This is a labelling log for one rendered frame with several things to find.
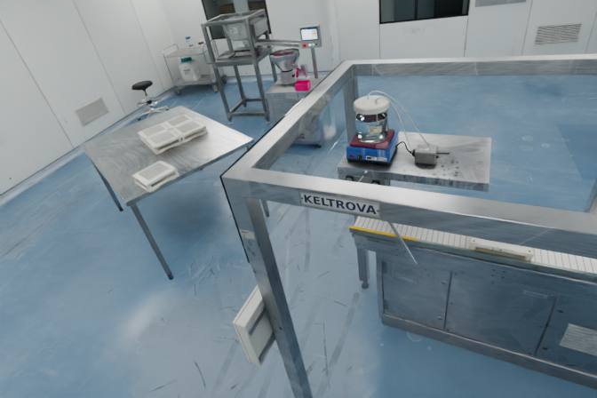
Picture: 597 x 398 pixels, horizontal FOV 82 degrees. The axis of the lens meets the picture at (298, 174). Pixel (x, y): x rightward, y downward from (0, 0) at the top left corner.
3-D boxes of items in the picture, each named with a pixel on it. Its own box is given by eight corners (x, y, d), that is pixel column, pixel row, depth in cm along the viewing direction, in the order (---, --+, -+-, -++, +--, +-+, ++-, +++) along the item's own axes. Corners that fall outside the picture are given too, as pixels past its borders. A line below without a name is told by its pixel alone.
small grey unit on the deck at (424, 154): (407, 163, 152) (408, 150, 148) (410, 155, 157) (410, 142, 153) (436, 165, 146) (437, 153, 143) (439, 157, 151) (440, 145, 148)
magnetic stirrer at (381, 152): (345, 163, 159) (343, 146, 154) (358, 141, 175) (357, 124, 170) (388, 168, 150) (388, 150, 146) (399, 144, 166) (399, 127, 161)
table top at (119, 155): (81, 147, 343) (79, 144, 341) (181, 107, 397) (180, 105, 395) (127, 206, 240) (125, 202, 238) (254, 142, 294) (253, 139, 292)
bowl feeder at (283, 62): (271, 88, 423) (265, 58, 403) (281, 78, 451) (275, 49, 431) (308, 86, 407) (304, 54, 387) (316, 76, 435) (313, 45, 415)
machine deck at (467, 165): (337, 173, 160) (337, 166, 158) (361, 135, 188) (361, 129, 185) (488, 192, 133) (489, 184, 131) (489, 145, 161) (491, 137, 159)
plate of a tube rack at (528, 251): (469, 245, 157) (470, 242, 156) (473, 211, 175) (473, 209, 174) (533, 258, 147) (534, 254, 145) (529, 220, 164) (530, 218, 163)
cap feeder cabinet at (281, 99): (276, 148, 453) (264, 93, 412) (290, 129, 497) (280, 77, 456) (322, 149, 432) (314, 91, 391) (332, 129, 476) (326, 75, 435)
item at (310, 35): (306, 81, 427) (298, 27, 394) (307, 77, 435) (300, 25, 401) (323, 80, 420) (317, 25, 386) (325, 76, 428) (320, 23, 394)
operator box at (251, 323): (249, 362, 132) (231, 322, 118) (270, 324, 144) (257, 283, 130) (262, 369, 129) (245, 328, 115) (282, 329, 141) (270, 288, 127)
